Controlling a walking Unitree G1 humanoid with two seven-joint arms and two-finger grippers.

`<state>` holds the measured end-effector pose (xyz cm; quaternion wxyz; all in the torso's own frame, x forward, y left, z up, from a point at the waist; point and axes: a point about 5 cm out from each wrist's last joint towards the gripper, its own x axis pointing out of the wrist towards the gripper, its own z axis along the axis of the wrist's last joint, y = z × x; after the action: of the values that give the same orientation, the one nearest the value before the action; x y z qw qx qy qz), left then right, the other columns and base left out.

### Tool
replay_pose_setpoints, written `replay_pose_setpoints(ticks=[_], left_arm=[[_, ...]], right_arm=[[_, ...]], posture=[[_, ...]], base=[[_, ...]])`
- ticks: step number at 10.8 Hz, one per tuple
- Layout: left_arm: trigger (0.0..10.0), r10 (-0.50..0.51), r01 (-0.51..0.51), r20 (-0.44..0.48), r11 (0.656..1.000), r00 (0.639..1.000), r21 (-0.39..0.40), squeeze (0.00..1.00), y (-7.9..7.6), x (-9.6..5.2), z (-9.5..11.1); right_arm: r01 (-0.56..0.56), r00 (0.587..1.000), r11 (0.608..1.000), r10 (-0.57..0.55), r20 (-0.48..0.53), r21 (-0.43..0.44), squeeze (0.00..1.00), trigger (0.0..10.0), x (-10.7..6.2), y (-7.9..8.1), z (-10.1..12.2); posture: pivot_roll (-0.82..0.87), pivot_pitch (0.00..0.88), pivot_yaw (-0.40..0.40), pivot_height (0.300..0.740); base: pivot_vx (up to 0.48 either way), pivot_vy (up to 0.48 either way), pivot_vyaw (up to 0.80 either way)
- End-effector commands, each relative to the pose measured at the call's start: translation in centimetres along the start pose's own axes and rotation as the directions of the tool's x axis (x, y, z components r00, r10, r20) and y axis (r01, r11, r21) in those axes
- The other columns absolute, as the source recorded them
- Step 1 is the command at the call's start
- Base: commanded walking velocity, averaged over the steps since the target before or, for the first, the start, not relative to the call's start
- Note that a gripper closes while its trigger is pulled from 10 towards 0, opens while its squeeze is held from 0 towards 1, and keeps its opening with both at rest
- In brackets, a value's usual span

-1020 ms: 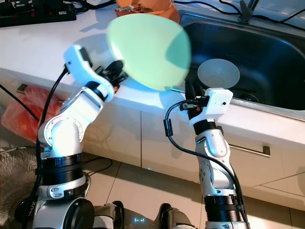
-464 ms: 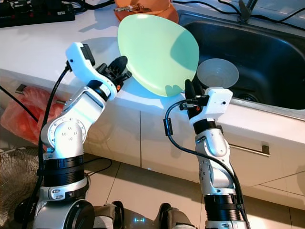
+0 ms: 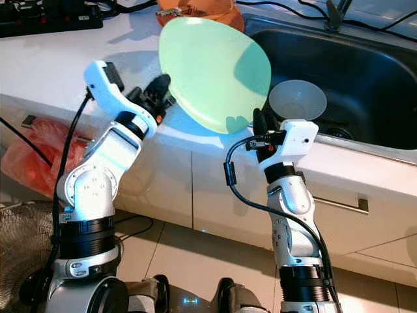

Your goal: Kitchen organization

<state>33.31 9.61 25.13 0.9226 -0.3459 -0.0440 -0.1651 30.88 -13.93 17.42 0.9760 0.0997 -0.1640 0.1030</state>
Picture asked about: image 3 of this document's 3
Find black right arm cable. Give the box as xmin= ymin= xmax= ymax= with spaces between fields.
xmin=223 ymin=135 xmax=341 ymax=308

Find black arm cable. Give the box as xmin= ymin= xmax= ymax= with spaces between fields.
xmin=223 ymin=135 xmax=341 ymax=308
xmin=33 ymin=91 xmax=95 ymax=313

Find grey black robot right leg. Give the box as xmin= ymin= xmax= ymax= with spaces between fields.
xmin=215 ymin=277 xmax=269 ymax=313

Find silver bar cabinet handle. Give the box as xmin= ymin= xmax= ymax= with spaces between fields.
xmin=21 ymin=115 xmax=40 ymax=129
xmin=313 ymin=194 xmax=370 ymax=215

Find black power strip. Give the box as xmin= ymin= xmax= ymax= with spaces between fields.
xmin=0 ymin=2 xmax=104 ymax=37

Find stainless steel sink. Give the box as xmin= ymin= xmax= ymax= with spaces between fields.
xmin=241 ymin=14 xmax=417 ymax=164

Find brown food scraps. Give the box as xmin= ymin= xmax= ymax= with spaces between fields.
xmin=158 ymin=3 xmax=193 ymax=17

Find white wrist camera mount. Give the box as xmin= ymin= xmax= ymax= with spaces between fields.
xmin=83 ymin=60 xmax=158 ymax=139
xmin=261 ymin=119 xmax=319 ymax=175

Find white bowl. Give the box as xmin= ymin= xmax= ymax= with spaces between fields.
xmin=268 ymin=80 xmax=328 ymax=123

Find orange plate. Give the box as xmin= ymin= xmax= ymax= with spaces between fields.
xmin=156 ymin=3 xmax=245 ymax=33

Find dark faucet base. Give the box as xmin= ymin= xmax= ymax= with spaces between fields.
xmin=324 ymin=0 xmax=351 ymax=32

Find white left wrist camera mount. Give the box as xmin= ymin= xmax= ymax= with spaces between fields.
xmin=83 ymin=60 xmax=158 ymax=139

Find green plate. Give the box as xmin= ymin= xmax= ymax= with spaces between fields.
xmin=158 ymin=16 xmax=272 ymax=134

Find red plastic bag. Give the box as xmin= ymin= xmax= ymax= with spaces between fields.
xmin=0 ymin=116 xmax=89 ymax=196

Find white kitchen base cabinet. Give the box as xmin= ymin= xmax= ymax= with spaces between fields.
xmin=0 ymin=91 xmax=417 ymax=288

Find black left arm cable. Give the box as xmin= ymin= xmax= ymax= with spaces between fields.
xmin=33 ymin=91 xmax=95 ymax=313

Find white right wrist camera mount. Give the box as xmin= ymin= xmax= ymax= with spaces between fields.
xmin=261 ymin=119 xmax=319 ymax=175

